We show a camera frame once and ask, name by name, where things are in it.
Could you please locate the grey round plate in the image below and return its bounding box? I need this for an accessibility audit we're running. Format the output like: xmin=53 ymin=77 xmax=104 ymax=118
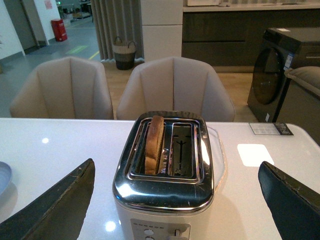
xmin=0 ymin=161 xmax=12 ymax=195

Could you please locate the red cabinet box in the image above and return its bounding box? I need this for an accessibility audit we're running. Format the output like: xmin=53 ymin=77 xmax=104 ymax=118
xmin=51 ymin=19 xmax=68 ymax=42

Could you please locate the table label sticker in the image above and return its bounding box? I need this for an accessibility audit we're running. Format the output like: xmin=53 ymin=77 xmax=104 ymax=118
xmin=249 ymin=122 xmax=294 ymax=136

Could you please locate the dark washing machine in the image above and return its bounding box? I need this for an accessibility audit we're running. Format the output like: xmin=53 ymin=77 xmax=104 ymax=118
xmin=247 ymin=27 xmax=320 ymax=123

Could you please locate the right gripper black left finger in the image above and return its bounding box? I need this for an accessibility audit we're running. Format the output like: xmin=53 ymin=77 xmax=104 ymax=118
xmin=0 ymin=158 xmax=96 ymax=240

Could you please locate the dark kitchen counter cabinet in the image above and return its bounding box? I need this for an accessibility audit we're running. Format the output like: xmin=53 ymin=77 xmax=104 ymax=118
xmin=182 ymin=5 xmax=320 ymax=71

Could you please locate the woven laundry basket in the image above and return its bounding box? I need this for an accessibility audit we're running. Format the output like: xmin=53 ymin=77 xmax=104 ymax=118
xmin=112 ymin=36 xmax=136 ymax=70

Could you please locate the white microwave oven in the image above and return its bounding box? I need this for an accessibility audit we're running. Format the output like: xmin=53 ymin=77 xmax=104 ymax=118
xmin=187 ymin=0 xmax=221 ymax=7

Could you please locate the beige chair right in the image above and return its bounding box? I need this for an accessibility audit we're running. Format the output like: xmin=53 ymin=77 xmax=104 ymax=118
xmin=116 ymin=56 xmax=236 ymax=122

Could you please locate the beige chair left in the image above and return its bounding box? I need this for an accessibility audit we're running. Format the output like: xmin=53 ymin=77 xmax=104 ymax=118
xmin=9 ymin=56 xmax=114 ymax=120

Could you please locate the grey pleated curtain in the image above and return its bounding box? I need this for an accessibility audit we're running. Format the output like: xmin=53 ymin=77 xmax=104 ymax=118
xmin=90 ymin=0 xmax=144 ymax=61

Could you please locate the beige sofa cushion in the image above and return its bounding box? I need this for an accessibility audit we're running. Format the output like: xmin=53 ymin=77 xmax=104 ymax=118
xmin=284 ymin=66 xmax=320 ymax=97

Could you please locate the chrome cream toaster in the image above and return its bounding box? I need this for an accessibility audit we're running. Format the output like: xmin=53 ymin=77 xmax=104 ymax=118
xmin=112 ymin=111 xmax=214 ymax=240

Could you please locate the slice of bread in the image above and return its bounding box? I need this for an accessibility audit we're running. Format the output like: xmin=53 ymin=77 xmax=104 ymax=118
xmin=144 ymin=115 xmax=164 ymax=175

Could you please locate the beige chair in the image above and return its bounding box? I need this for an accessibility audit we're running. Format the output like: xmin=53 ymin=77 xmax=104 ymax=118
xmin=116 ymin=56 xmax=236 ymax=122
xmin=9 ymin=56 xmax=114 ymax=120

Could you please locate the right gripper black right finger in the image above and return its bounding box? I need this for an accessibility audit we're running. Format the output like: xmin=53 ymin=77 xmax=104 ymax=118
xmin=258 ymin=161 xmax=320 ymax=240

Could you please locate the white pillar cabinet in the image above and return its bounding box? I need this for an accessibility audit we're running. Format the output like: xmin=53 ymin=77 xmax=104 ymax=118
xmin=140 ymin=0 xmax=184 ymax=62

